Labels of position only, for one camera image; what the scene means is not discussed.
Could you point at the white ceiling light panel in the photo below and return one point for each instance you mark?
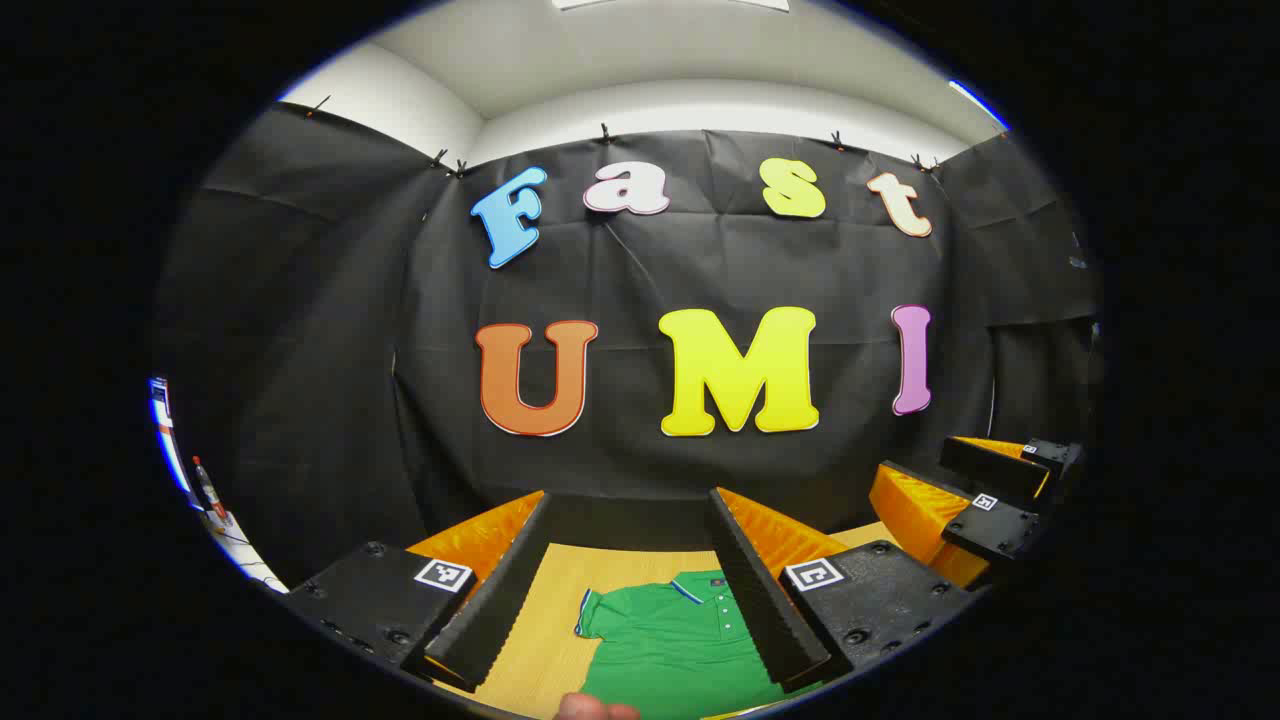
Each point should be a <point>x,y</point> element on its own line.
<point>575,3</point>

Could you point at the black backdrop cloth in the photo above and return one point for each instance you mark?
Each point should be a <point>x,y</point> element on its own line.
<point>620,275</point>

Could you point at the computer monitor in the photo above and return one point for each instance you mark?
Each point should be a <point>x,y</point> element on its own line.
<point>160,410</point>

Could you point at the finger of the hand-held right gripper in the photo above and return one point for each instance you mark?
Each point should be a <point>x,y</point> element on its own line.
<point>990,468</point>
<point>1000,528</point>

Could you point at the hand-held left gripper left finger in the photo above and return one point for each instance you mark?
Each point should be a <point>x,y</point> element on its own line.
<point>500,600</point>

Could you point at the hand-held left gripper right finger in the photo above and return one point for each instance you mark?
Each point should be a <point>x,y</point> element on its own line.
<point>760,600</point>

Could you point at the green T-shirt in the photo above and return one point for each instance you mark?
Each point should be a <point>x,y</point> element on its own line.
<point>660,650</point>

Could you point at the red capped drink bottle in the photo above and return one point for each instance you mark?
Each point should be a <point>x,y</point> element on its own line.
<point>207,488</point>

